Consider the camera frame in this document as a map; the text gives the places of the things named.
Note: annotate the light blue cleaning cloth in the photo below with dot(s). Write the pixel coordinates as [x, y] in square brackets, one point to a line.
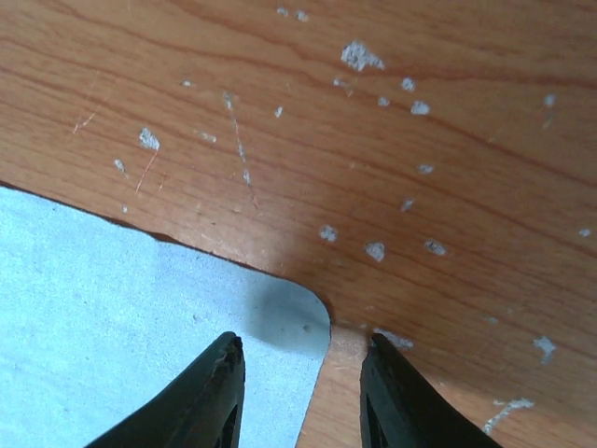
[97, 318]

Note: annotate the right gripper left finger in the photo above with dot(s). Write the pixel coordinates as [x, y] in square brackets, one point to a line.
[201, 407]

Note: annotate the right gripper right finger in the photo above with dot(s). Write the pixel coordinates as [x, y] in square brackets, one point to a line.
[400, 408]

